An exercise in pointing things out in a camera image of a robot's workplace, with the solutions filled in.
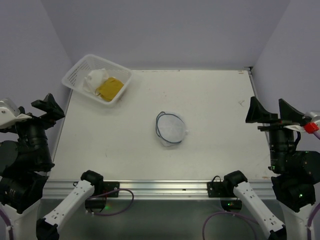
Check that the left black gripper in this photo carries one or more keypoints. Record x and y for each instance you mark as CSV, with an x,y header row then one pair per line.
x,y
35,119

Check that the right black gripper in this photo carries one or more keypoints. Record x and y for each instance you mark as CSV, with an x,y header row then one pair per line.
x,y
276,125

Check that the white bra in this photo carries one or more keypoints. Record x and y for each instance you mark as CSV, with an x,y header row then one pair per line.
x,y
94,79

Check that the yellow bra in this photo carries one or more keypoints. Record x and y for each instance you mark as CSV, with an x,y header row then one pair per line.
x,y
109,89

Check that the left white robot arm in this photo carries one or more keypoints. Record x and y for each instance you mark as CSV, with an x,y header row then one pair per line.
x,y
24,167

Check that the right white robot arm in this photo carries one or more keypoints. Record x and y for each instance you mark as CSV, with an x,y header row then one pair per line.
x,y
297,172

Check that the white plastic basket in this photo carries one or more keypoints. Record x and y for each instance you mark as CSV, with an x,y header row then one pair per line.
x,y
75,76

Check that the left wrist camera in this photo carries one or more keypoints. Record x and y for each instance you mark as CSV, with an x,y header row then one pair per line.
x,y
10,114

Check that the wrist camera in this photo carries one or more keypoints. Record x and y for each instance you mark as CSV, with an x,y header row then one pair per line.
x,y
10,114
312,125

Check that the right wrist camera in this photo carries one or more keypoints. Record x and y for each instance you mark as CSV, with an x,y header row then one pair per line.
x,y
312,125

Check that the aluminium mounting rail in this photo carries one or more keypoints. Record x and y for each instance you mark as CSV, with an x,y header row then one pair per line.
x,y
142,189

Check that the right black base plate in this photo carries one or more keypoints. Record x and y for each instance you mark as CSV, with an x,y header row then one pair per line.
x,y
218,188

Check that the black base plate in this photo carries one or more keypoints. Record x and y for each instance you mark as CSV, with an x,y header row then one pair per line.
x,y
108,186
218,188

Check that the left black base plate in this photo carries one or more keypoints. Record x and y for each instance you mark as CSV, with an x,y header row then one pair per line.
x,y
108,186

